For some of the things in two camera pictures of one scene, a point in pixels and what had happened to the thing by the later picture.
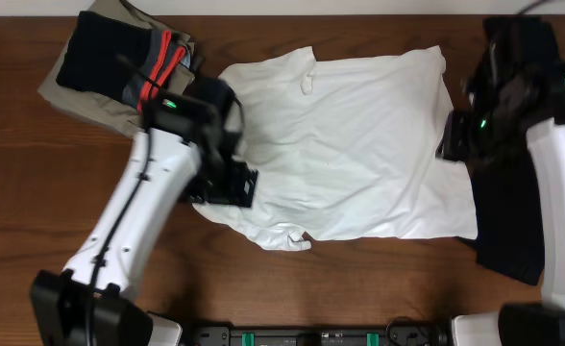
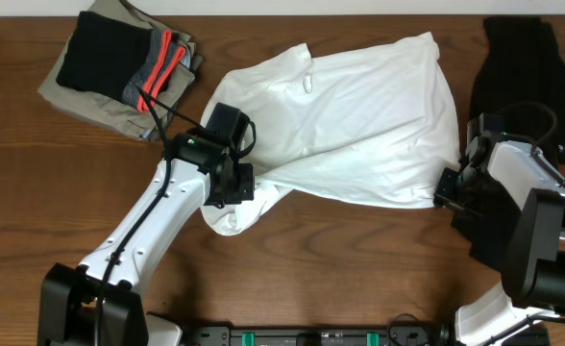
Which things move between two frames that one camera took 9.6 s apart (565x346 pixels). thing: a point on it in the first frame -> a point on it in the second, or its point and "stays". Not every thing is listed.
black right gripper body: x=478 y=141 -> x=468 y=191
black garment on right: x=512 y=83 stays
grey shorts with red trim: x=166 y=55 stays
